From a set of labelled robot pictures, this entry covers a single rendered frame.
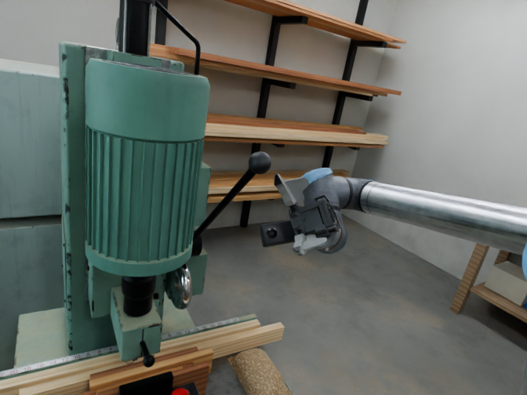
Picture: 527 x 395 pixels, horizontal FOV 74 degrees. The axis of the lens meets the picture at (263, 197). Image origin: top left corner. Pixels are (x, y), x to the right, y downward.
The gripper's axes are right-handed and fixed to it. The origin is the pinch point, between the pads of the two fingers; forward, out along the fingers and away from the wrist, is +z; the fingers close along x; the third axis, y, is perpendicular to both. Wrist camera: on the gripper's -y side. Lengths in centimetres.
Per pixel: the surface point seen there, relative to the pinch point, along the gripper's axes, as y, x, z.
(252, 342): -22.3, 20.3, -25.6
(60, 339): -69, 8, -14
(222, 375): -26.9, 24.9, -16.9
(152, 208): -14.2, -1.8, 17.5
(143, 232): -17.4, 0.6, 16.0
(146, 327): -29.1, 12.8, 3.3
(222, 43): -50, -204, -159
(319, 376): -43, 50, -155
